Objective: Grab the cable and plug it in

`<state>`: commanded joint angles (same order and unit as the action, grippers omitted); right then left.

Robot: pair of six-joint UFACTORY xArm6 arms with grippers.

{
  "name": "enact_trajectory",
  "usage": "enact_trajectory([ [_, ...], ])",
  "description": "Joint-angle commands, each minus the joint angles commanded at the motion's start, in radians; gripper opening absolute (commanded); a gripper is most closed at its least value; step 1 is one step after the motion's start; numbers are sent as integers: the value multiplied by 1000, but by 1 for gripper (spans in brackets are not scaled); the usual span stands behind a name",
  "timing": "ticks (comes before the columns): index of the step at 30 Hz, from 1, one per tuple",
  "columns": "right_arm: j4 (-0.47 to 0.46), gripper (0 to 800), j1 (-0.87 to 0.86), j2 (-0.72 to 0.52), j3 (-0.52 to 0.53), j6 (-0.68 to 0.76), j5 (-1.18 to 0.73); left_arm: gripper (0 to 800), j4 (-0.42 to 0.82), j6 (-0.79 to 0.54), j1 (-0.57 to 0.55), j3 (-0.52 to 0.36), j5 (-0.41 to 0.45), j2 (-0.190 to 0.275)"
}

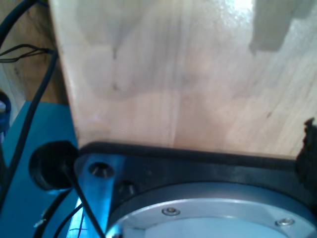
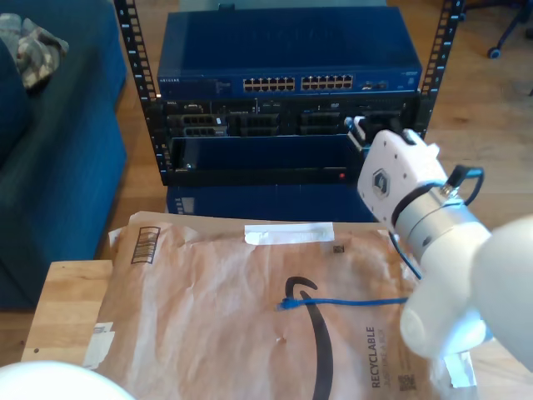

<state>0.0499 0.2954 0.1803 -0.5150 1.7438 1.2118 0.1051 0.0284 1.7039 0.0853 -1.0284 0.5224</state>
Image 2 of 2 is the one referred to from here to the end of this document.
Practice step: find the blue box under rack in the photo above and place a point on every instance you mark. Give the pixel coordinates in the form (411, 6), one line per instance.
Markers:
(270, 204)

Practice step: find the blue office chair base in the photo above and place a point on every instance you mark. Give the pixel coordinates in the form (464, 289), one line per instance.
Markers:
(495, 52)

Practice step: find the blue network switch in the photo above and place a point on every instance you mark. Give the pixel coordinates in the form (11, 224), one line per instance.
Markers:
(287, 46)

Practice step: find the black rack frame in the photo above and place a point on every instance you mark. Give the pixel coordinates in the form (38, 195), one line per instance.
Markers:
(133, 54)

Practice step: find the black rack server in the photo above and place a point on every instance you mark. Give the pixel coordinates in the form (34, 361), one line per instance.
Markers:
(258, 121)

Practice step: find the camouflage cushion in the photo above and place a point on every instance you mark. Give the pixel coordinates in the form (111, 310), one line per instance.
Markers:
(33, 62)

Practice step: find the blue couch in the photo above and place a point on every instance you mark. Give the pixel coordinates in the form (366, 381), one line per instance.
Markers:
(62, 187)

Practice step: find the black rack shelf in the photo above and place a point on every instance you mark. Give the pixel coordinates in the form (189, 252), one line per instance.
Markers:
(270, 154)

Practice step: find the brown paper mailer envelope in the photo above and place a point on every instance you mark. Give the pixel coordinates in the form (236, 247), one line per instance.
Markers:
(208, 333)

